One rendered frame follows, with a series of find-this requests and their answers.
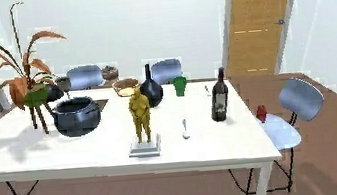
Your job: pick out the black round bellied vase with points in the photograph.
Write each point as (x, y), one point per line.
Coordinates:
(151, 90)

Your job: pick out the blue grey chair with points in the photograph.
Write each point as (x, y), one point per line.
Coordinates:
(289, 122)
(84, 77)
(166, 71)

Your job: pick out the golden figure statue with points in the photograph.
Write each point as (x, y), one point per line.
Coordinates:
(141, 116)

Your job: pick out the small white utensil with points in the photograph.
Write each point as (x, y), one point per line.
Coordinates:
(185, 129)

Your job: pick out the small grey utensil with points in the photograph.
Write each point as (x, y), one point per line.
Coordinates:
(206, 89)

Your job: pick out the dark wine bottle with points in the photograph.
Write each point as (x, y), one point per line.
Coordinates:
(219, 99)

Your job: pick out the brown bowl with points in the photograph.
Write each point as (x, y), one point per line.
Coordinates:
(110, 72)

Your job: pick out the white dining table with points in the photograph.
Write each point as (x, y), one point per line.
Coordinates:
(90, 148)

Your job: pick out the small red object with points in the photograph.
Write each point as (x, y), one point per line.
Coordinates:
(261, 113)

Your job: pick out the dark blue cooking pot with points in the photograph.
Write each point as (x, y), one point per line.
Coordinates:
(76, 116)

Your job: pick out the wooden room door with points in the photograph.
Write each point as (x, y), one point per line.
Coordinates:
(257, 28)

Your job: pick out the small black pot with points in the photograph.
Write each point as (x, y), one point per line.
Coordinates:
(54, 91)

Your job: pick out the orange leafed house plant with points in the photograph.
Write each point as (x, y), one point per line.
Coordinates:
(28, 86)

